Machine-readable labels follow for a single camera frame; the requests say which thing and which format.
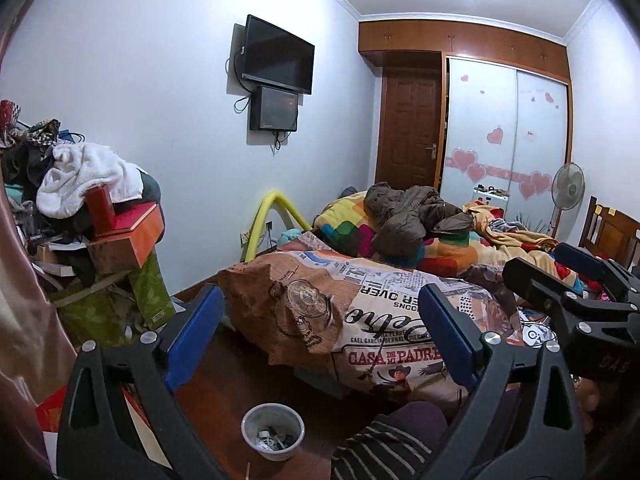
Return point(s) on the orange gift box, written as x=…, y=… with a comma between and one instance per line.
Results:
x=145, y=235

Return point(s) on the striped dark garment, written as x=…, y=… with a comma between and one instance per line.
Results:
x=385, y=452

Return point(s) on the white plastic bowl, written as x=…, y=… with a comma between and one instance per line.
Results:
x=250, y=425

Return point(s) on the row of pink heart stickers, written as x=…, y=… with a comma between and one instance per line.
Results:
x=465, y=160

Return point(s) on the standing electric fan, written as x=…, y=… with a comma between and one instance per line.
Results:
x=569, y=185

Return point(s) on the brown wooden door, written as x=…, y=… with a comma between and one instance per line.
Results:
x=410, y=130

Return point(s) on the wall socket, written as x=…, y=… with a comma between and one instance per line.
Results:
x=268, y=226

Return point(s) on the teal cloth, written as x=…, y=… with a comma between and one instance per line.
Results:
x=290, y=236

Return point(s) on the person's right hand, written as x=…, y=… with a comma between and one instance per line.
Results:
x=589, y=405

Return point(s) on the wooden headboard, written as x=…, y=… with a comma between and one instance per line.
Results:
x=612, y=232

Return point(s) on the wooden overhead cabinet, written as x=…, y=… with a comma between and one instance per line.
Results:
x=475, y=40

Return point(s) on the newspaper print duvet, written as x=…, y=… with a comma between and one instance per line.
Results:
x=310, y=310

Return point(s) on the white bedside cabinet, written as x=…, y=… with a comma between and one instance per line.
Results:
x=492, y=197

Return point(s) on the red paper bag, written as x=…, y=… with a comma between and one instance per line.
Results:
x=50, y=410

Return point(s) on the white packet with circle print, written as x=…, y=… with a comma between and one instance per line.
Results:
x=535, y=334

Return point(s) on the dark grey garment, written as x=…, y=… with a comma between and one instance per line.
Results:
x=152, y=187

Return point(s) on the person's leg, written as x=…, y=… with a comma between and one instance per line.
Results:
x=420, y=415

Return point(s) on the dark red box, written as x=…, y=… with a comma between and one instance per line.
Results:
x=100, y=210

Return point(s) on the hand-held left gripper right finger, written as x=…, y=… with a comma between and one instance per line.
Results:
x=447, y=332

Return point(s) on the black wall television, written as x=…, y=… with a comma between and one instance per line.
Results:
x=277, y=55

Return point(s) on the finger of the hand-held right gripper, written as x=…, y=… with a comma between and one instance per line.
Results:
x=580, y=260
x=532, y=287

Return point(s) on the frosted sliding wardrobe door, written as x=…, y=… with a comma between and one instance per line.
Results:
x=480, y=110
x=542, y=125

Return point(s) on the small black wall monitor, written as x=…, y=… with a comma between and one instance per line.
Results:
x=274, y=108

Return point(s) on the white towel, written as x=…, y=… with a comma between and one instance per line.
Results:
x=85, y=175

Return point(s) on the yellow foam tube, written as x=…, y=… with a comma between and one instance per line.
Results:
x=255, y=230

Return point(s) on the green patterned bag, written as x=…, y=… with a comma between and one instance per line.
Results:
x=150, y=290

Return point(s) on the colourful checked blanket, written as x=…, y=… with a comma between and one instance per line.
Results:
x=345, y=225

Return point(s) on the brown padded jacket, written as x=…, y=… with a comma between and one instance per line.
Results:
x=400, y=220

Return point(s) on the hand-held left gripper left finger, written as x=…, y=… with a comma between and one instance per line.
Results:
x=197, y=335

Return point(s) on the beige printed blanket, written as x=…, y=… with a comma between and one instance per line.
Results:
x=515, y=255

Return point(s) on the pink curtain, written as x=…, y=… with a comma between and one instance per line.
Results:
x=20, y=335

